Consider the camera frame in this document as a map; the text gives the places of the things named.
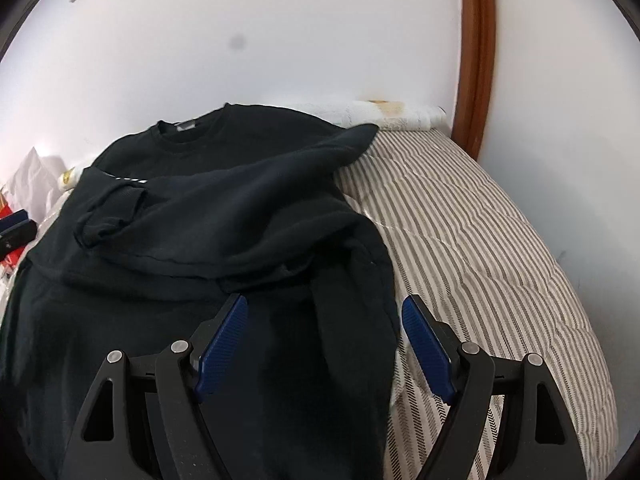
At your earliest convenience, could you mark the striped beige quilt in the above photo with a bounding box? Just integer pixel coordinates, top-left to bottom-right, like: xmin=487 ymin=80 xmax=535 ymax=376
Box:
xmin=336 ymin=129 xmax=618 ymax=479

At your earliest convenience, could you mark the black sweatshirt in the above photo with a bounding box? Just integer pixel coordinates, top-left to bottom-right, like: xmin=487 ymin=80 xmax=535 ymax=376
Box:
xmin=1 ymin=105 xmax=399 ymax=479

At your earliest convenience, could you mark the red package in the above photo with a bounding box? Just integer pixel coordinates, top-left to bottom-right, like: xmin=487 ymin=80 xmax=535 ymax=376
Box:
xmin=0 ymin=194 xmax=25 ymax=276

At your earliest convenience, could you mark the dark blue box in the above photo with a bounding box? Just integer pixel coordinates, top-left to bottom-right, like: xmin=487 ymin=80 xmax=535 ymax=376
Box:
xmin=0 ymin=209 xmax=38 ymax=254

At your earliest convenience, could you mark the white fluffy blanket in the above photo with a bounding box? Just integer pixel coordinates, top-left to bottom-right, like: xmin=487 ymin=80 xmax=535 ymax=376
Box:
xmin=283 ymin=101 xmax=448 ymax=131

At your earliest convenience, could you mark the white crumpled paper bag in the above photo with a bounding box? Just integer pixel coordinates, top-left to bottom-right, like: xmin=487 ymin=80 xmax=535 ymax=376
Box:
xmin=1 ymin=148 xmax=82 ymax=223

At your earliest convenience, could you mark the brown wooden door frame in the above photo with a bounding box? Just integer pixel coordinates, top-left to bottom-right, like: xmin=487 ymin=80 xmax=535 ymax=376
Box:
xmin=451 ymin=0 xmax=497 ymax=159

